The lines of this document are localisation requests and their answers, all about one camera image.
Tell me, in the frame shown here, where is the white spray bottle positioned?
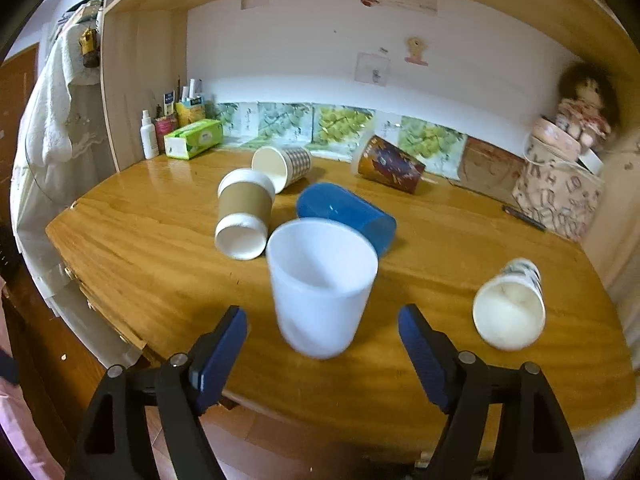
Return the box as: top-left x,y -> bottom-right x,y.
140,110 -> 160,159

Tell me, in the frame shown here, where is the brown patterned paper cup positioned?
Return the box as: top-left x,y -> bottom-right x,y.
351,134 -> 427,194

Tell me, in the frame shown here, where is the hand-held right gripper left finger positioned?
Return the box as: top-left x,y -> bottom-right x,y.
66,305 -> 248,480

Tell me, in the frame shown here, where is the checkered paper cup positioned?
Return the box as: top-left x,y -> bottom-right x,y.
251,146 -> 312,195

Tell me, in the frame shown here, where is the brown drawing paper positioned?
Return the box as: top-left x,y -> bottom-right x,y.
457,136 -> 529,201

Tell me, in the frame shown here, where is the white printed paper cup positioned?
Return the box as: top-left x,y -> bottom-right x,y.
472,258 -> 546,351

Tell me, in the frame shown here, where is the blue plastic cup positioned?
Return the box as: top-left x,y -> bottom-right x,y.
296,182 -> 397,259

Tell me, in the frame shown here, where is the black pen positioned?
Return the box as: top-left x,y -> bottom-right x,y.
502,204 -> 548,232

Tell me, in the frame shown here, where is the letter print gift bag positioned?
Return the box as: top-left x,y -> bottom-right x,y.
512,141 -> 605,243

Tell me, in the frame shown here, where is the brown haired doll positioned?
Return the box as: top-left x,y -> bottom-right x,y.
554,62 -> 620,150

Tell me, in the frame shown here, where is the brown sleeved paper cup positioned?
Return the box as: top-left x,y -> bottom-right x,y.
215,168 -> 276,261

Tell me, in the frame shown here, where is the pink pen holder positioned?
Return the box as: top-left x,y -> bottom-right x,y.
154,114 -> 180,152

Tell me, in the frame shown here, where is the pink round box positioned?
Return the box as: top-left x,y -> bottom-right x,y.
530,117 -> 582,157

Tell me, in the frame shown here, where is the white hanging cloth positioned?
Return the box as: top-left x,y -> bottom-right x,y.
10,2 -> 121,241

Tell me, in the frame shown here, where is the wooden desk hutch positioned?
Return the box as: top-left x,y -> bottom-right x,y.
95,0 -> 640,176

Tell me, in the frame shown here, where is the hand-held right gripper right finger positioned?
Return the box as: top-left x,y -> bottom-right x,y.
397,304 -> 585,480

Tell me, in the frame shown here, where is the white plastic cup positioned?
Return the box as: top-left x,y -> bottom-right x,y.
265,218 -> 379,360

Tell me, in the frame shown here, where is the green tissue box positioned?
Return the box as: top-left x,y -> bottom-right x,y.
164,119 -> 223,161

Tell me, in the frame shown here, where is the green yellow carton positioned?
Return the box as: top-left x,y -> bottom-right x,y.
174,95 -> 207,128

